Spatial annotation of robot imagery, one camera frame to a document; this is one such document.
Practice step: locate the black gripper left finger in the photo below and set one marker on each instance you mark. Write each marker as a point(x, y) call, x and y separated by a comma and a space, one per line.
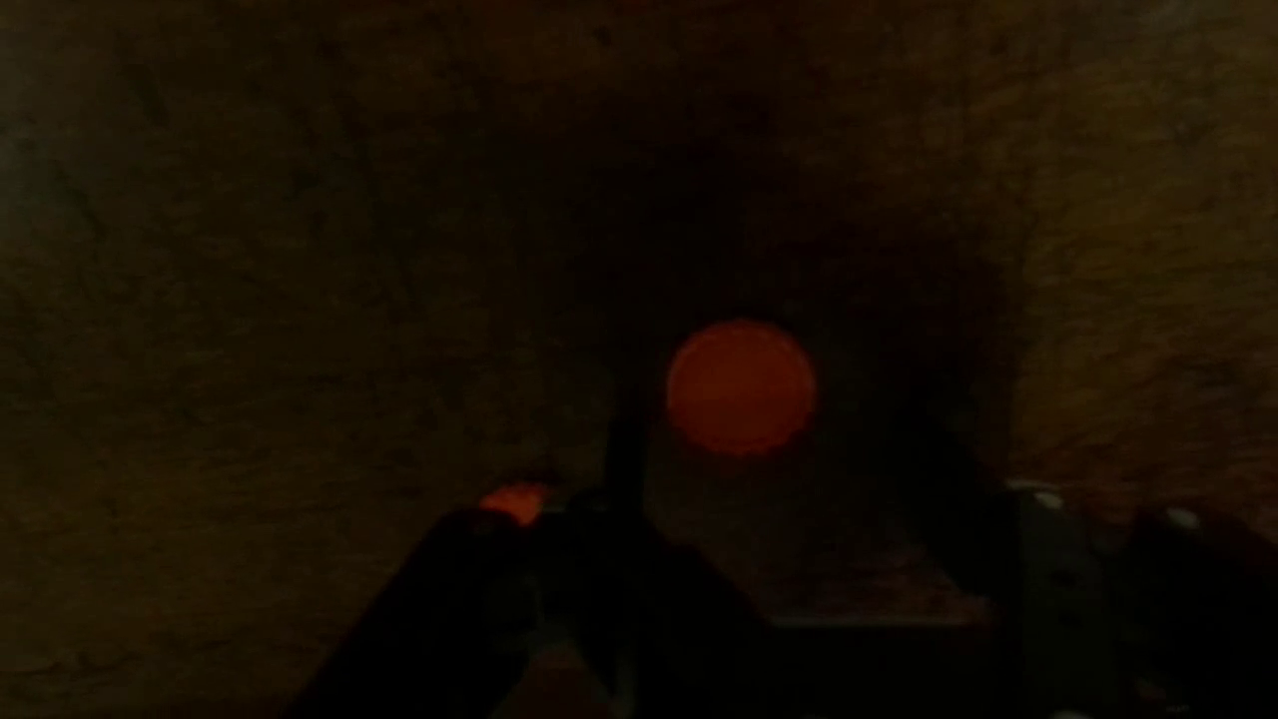
point(585, 602)

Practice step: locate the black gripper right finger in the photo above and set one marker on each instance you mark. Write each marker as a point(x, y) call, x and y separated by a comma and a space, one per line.
point(1102, 602)

